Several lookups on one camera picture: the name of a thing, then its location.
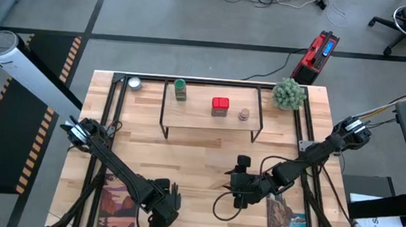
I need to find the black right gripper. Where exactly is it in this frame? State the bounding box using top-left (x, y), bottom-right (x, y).
top-left (219, 153), bottom-right (271, 212)

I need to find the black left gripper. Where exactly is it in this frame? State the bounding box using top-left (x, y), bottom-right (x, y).
top-left (146, 177), bottom-right (185, 227)

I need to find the glass jar with cork lid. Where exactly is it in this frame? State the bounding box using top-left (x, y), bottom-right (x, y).
top-left (237, 107), bottom-right (251, 123)

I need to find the red smoked paprika tin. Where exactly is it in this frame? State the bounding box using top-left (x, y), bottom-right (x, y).
top-left (210, 96), bottom-right (231, 119)

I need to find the dark green pepper tin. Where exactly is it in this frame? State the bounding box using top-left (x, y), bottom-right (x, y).
top-left (173, 77), bottom-right (189, 103)

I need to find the canyon picture postcard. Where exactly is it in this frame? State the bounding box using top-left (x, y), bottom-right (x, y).
top-left (96, 172), bottom-right (141, 227)

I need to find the Acadia picture postcard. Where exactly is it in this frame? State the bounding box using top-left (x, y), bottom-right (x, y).
top-left (264, 192), bottom-right (313, 227)

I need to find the green potted plant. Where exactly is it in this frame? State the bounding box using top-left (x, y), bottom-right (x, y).
top-left (270, 76), bottom-right (309, 113)

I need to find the small grey bowl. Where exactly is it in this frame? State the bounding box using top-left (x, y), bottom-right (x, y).
top-left (127, 76), bottom-right (144, 91)

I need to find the red and black power station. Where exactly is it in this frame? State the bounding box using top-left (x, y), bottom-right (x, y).
top-left (290, 27), bottom-right (341, 87)

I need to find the white paper sheet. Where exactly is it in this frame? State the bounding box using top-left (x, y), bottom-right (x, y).
top-left (347, 192), bottom-right (406, 227)

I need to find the black mat with hazard stripes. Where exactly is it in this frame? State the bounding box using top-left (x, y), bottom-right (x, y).
top-left (0, 30), bottom-right (83, 200)

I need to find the white cylinder tower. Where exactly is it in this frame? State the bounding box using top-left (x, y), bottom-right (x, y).
top-left (0, 30), bottom-right (88, 122)

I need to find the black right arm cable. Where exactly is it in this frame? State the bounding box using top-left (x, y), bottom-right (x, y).
top-left (211, 150), bottom-right (287, 227)

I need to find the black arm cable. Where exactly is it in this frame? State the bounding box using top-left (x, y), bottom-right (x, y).
top-left (135, 205), bottom-right (156, 227)
top-left (211, 150), bottom-right (287, 227)

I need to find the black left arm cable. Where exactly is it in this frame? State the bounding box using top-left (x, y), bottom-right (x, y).
top-left (135, 205), bottom-right (156, 227)

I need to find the wooden shelf with black frame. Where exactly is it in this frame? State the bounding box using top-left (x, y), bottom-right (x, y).
top-left (157, 78), bottom-right (268, 147)

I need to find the black metal table frame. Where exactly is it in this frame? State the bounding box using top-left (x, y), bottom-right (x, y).
top-left (48, 66), bottom-right (368, 227)

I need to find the black power station cable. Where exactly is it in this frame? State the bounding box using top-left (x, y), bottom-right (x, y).
top-left (240, 43), bottom-right (309, 86)

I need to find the black strap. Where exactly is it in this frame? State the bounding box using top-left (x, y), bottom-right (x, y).
top-left (346, 186), bottom-right (406, 224)

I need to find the yellow and white cable bundle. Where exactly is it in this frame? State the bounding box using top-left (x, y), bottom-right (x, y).
top-left (350, 80), bottom-right (406, 132)

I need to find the white floor cable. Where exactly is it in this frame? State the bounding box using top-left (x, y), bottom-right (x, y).
top-left (324, 0), bottom-right (355, 29)

